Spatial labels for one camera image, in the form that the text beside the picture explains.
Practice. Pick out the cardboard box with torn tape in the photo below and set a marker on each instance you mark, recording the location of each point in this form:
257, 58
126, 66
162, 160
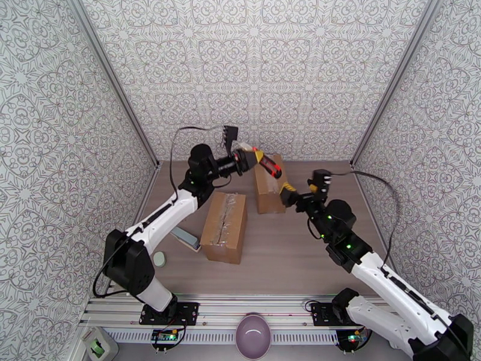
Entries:
267, 198

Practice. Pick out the aluminium table edge rail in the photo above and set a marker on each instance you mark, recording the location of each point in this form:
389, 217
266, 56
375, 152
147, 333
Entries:
363, 190
149, 185

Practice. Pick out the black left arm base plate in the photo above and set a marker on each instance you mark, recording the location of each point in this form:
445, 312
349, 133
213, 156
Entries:
186, 313

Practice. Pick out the white device with green part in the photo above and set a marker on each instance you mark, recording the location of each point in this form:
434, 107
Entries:
96, 345

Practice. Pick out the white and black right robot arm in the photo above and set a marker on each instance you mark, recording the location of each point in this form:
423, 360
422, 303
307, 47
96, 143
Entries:
394, 288

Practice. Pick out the red and black utility knife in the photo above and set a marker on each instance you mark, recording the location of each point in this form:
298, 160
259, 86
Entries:
271, 166

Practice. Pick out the aluminium corner post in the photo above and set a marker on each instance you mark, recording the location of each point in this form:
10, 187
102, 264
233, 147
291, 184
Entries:
394, 79
114, 81

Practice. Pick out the purple bowl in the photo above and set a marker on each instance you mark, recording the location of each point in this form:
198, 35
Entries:
253, 335

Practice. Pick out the small pale green round container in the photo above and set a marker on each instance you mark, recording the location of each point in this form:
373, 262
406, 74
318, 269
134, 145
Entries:
159, 259

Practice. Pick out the grey-blue rectangular block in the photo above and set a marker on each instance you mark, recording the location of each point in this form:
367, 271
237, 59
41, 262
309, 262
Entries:
186, 237

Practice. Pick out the cardboard box with clear tape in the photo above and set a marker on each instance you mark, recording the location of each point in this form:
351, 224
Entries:
221, 243

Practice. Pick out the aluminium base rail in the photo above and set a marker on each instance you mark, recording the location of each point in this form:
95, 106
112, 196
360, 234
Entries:
244, 305

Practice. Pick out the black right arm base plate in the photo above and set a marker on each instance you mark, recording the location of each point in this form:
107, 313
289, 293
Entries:
323, 315

